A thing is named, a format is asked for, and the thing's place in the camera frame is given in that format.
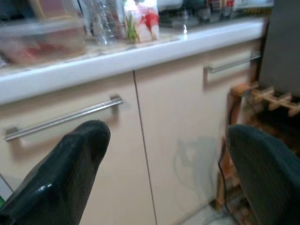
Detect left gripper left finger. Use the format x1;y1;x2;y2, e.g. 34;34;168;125
0;120;111;225

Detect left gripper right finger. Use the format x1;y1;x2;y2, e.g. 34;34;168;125
225;124;300;225

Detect small steel fridge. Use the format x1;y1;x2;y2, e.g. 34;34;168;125
259;0;300;95

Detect wooden wine rack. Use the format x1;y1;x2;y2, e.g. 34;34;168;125
215;82;300;225

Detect beige kitchen base cabinet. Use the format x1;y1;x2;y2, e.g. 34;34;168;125
0;16;265;225

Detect clear food container red contents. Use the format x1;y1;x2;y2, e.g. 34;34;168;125
0;17;86;66

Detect clear plastic bottle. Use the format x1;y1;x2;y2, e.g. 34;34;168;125
85;0;123;45

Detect steel gas stove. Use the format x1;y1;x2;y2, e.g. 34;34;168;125
159;0;274;27

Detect white red drink carton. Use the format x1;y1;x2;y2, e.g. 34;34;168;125
123;0;161;44

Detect black power cord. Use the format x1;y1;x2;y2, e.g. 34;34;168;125
217;138;232;213

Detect steel bar cabinet handle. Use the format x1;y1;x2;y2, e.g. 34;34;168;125
4;95;124;143
203;53;261;75

